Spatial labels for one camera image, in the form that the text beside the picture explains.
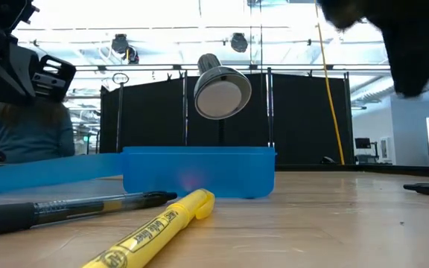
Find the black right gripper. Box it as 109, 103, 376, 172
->
317, 0, 429, 98

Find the blue plastic supply box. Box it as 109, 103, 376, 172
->
0, 145, 277, 200

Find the yellow highlighter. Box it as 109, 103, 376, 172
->
81, 188, 216, 268

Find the person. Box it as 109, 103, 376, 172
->
0, 98, 76, 165

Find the black computer monitor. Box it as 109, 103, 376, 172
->
354, 137, 372, 150

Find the black ceiling spotlight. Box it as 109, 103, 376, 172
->
230, 32, 249, 54
111, 33, 130, 54
127, 46, 140, 65

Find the grey overhead crossbar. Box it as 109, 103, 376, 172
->
74, 63, 393, 72

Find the black partition screen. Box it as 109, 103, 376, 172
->
100, 72, 354, 167

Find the black desk lamp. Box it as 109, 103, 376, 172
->
194, 53, 253, 148

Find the yellow cable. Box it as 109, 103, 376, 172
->
314, 0, 346, 166

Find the ring-topped pole stand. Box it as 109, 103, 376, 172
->
112, 72, 130, 153

